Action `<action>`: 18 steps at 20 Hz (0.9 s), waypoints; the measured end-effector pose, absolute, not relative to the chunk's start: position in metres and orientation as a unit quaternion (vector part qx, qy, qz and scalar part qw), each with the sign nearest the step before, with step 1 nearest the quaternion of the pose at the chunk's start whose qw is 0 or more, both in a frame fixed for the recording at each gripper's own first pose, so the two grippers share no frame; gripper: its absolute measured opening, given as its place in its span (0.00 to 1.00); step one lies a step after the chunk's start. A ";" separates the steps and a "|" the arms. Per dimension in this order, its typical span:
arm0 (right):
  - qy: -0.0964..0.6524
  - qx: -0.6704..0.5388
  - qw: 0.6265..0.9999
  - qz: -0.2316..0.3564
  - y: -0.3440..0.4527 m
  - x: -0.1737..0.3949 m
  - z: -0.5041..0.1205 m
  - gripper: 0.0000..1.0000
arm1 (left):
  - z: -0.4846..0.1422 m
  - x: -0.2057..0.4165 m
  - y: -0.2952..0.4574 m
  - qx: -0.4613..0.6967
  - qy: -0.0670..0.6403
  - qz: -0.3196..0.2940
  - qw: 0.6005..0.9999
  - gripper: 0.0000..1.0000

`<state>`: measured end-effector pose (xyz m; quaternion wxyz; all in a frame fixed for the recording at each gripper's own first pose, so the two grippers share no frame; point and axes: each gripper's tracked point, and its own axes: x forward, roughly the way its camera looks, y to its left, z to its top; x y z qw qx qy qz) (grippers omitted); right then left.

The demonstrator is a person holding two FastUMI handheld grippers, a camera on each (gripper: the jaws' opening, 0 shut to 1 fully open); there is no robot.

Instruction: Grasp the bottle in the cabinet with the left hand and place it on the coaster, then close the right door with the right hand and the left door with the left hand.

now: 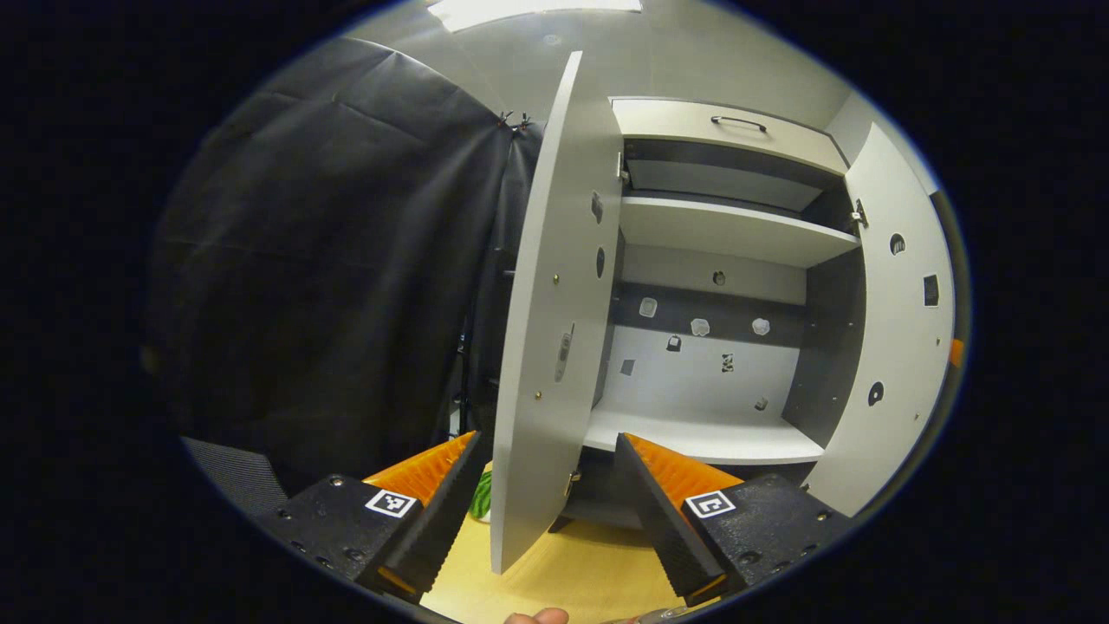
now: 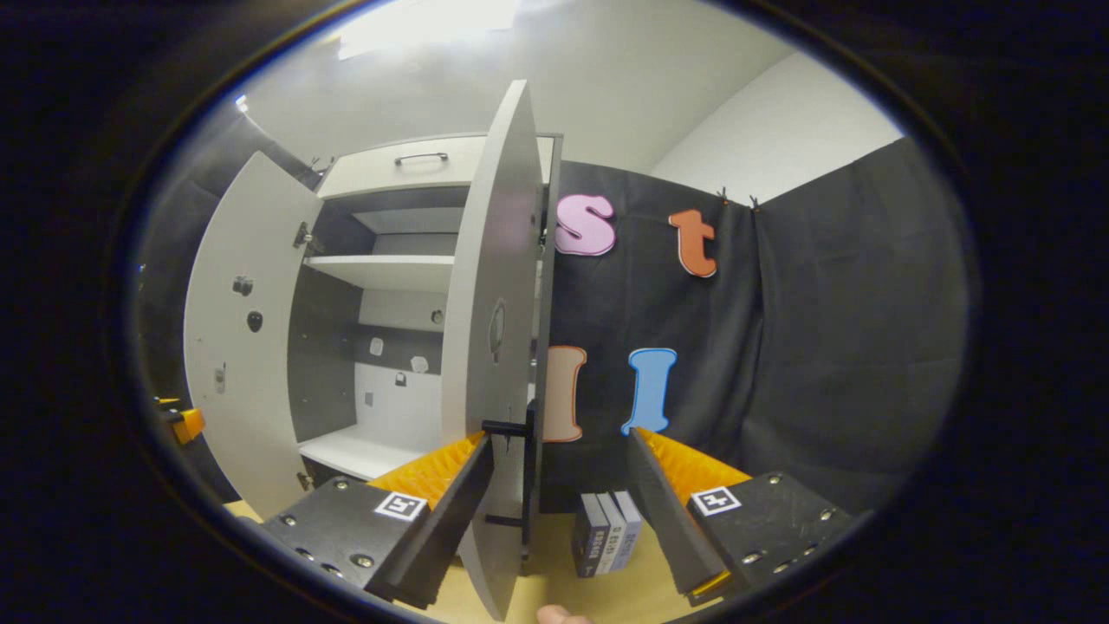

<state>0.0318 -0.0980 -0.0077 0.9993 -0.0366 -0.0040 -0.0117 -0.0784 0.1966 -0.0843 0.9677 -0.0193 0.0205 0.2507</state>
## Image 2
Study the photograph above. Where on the white cabinet drawer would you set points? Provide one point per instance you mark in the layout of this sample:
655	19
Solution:
372	169

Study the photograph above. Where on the light blue book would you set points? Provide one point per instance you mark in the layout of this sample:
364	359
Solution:
631	529

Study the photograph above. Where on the grey book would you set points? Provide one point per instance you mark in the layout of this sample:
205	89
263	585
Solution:
612	533

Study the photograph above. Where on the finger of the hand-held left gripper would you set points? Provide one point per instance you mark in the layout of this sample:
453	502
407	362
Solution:
191	425

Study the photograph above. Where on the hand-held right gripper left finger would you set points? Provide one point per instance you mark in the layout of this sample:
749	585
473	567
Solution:
446	520

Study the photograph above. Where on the black backdrop cloth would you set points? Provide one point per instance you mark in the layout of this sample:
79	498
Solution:
823	347

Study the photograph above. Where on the white cabinet shelf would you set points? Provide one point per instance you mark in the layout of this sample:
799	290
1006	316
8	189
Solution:
346	451
390	273

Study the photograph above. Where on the dark blue book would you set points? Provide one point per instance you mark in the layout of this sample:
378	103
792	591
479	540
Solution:
589	537

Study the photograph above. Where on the white and grey cabinet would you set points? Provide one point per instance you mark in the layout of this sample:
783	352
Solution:
407	416

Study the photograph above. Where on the white cabinet door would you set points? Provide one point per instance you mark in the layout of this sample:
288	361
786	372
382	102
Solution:
260	217
494	243

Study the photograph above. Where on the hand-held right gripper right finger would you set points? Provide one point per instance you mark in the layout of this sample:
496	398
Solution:
667	511

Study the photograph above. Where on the metal door hinge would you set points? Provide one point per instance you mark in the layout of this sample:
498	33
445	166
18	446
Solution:
304	480
305	238

